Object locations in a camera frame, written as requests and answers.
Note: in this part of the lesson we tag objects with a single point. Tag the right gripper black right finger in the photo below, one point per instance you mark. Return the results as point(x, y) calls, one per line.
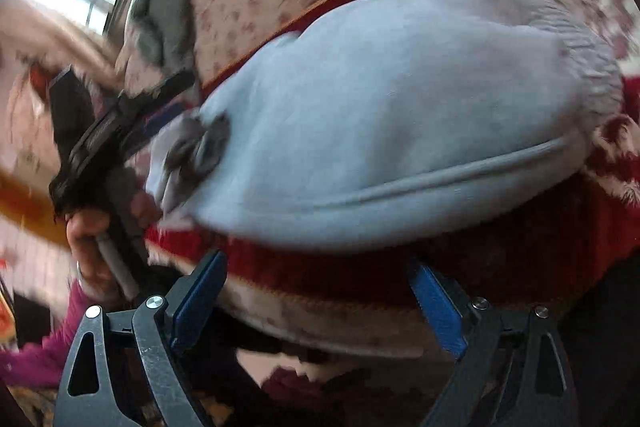
point(511, 368)

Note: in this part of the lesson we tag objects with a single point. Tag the light grey knit pants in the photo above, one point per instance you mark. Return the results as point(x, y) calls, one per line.
point(388, 121)

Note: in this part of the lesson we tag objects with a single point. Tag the person's left hand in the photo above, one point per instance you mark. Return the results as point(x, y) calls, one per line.
point(82, 229)

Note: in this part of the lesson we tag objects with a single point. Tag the red floral bed blanket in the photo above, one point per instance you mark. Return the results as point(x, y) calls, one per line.
point(550, 250)

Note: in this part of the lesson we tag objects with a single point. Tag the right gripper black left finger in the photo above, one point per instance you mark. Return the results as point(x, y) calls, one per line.
point(161, 329)

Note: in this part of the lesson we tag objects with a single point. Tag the beige window curtain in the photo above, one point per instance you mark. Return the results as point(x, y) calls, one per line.
point(39, 32)

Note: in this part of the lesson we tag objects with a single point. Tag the magenta left sleeve forearm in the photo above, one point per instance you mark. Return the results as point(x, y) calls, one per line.
point(41, 365)

